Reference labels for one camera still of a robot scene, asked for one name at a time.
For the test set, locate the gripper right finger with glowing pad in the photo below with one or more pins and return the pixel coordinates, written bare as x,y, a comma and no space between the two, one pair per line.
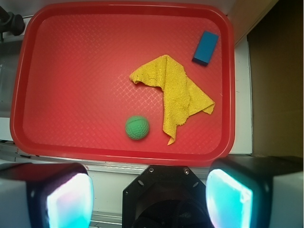
256,192

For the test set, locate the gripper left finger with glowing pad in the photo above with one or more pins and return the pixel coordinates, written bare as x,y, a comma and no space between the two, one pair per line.
46,195

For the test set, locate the blue rectangular block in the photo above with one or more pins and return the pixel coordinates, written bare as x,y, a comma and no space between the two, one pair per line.
205,48

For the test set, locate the yellow microfiber cloth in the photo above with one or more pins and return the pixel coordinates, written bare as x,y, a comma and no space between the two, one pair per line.
182,98

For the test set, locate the green dimpled ball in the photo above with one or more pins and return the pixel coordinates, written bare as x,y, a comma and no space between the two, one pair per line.
137,127

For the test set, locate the red plastic tray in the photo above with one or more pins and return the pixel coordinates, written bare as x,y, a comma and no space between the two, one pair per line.
73,95

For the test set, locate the brown cardboard box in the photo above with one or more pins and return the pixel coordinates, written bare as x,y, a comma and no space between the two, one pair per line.
274,30

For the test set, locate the black clamp knob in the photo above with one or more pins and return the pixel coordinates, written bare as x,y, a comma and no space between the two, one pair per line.
10,22

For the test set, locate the black octagonal mount plate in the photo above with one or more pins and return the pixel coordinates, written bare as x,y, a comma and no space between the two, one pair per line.
165,197

